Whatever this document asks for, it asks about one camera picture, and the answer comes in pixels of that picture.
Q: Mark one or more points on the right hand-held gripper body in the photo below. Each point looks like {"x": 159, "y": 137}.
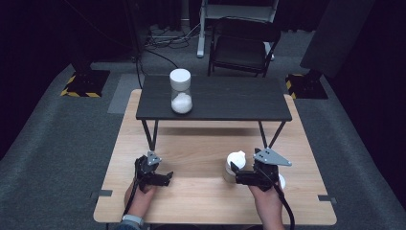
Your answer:
{"x": 266, "y": 174}

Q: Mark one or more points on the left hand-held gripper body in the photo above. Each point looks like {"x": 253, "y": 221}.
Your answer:
{"x": 146, "y": 172}

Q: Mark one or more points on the black shelf with metal legs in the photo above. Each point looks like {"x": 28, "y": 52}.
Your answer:
{"x": 223, "y": 96}

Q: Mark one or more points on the person's left hand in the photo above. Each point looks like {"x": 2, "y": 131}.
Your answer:
{"x": 139, "y": 201}

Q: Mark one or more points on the person's right hand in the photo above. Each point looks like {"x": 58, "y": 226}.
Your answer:
{"x": 268, "y": 204}

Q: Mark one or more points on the small white round object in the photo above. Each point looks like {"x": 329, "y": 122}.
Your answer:
{"x": 282, "y": 182}

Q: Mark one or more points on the black stand base striped tape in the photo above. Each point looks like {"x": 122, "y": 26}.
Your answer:
{"x": 86, "y": 83}
{"x": 306, "y": 87}

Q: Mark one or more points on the black folding chair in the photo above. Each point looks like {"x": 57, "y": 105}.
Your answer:
{"x": 239, "y": 51}

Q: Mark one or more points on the black upright pole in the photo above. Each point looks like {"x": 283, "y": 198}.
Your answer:
{"x": 134, "y": 28}

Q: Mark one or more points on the grey upright panel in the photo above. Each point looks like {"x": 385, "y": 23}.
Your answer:
{"x": 335, "y": 35}

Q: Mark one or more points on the grey table edge bracket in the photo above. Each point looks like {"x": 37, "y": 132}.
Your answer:
{"x": 327, "y": 198}

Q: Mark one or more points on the white metal desk frame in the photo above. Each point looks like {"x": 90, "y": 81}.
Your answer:
{"x": 201, "y": 38}

